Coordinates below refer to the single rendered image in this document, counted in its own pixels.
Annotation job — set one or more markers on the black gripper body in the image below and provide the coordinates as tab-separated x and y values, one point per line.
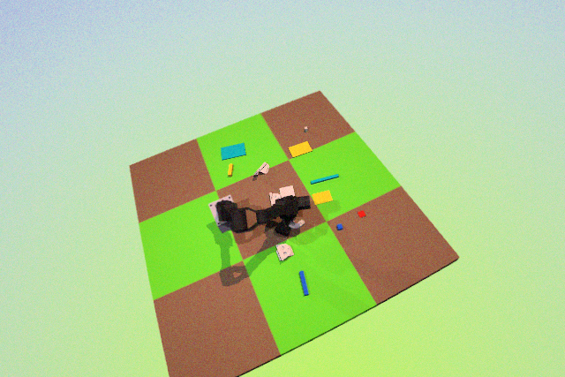
284	229

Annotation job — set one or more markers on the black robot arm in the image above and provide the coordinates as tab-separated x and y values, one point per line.
284	207

